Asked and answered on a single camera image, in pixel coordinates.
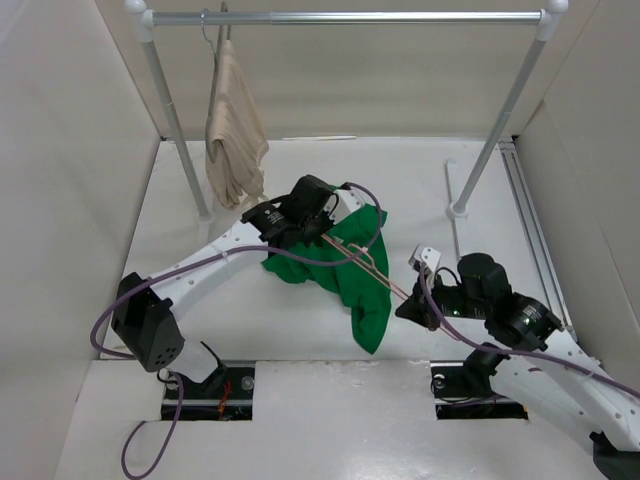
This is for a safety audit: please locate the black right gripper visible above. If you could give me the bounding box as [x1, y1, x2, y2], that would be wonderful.
[394, 269, 489, 330]

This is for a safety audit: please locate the green t shirt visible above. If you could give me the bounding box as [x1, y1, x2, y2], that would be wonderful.
[262, 204, 392, 354]

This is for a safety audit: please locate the pink wire hanger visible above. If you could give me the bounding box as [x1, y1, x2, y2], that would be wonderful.
[322, 234, 409, 301]

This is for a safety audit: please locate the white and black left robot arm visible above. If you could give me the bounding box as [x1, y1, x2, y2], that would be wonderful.
[111, 175, 340, 397]

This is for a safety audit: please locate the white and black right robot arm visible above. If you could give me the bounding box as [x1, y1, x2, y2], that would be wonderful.
[396, 246, 639, 479]

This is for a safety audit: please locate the beige cloth on hanger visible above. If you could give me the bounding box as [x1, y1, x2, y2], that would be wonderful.
[205, 40, 269, 210]

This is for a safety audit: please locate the grey hanger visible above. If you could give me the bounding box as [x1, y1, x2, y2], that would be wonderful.
[201, 9, 231, 129]

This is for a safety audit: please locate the white metal clothes rack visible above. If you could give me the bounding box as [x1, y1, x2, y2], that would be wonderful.
[123, 0, 570, 261]

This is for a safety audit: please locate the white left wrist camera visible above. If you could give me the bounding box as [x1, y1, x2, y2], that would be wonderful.
[327, 188, 367, 224]

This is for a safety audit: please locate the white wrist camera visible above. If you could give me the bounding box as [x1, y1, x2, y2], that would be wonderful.
[408, 244, 442, 273]
[327, 188, 367, 224]

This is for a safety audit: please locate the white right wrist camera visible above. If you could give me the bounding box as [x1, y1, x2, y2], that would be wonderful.
[408, 244, 442, 273]

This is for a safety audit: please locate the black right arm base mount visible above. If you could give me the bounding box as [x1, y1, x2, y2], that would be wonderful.
[430, 350, 528, 420]

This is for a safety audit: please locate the aluminium rail on right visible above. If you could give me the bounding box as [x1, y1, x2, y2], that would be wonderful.
[499, 139, 579, 343]

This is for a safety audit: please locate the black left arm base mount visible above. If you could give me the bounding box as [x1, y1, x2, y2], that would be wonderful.
[179, 342, 256, 422]

